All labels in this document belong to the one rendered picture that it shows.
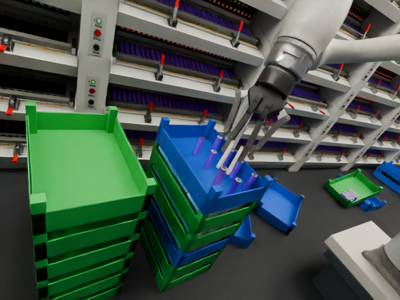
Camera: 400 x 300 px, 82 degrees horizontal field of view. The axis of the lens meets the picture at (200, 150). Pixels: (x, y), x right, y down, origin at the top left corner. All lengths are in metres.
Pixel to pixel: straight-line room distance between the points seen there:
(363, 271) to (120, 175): 0.87
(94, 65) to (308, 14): 0.64
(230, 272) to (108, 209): 0.66
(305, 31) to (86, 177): 0.53
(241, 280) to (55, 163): 0.77
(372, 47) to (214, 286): 0.86
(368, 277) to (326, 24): 0.83
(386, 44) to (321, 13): 0.23
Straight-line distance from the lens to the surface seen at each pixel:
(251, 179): 0.64
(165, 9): 0.93
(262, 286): 1.06
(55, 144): 0.64
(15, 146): 1.09
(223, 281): 0.98
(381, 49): 0.71
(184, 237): 0.64
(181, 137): 0.76
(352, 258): 1.06
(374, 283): 1.06
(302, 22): 0.52
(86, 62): 0.87
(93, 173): 0.57
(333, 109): 1.66
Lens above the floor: 0.80
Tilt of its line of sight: 32 degrees down
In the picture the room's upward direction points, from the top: 23 degrees clockwise
